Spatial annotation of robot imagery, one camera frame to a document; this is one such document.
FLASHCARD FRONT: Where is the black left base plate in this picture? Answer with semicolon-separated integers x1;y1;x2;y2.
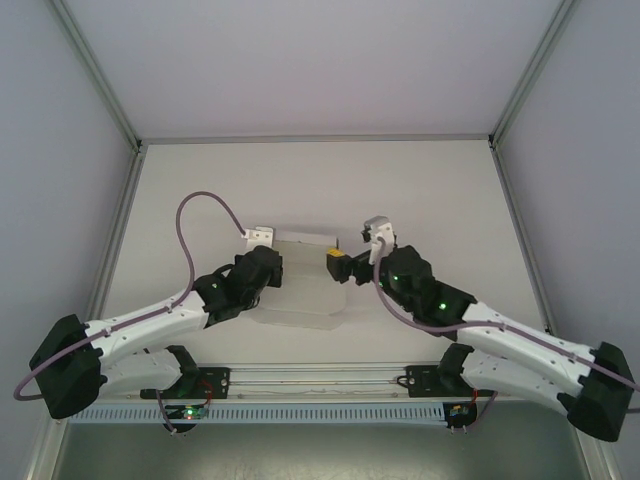
139;366;232;401

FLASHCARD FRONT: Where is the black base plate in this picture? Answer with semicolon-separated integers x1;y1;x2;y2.
405;364;476;400
139;366;232;401

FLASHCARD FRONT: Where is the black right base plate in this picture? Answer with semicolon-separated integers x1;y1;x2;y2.
405;364;476;400

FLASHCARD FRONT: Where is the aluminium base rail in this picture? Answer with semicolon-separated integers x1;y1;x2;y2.
227;366;410;400

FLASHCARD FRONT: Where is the white slotted cable duct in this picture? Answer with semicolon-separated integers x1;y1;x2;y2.
67;399;446;427

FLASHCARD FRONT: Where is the aluminium enclosure frame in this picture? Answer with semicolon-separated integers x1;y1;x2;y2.
24;0;621;480

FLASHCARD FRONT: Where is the thin purple base cable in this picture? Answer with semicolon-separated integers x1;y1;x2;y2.
154;388;181;436
462;392;499;435

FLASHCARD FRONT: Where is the circuit board with green light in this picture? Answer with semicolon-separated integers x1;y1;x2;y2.
167;403;212;421

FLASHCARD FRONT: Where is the clear plastic bag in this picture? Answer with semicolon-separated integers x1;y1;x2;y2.
248;226;351;332

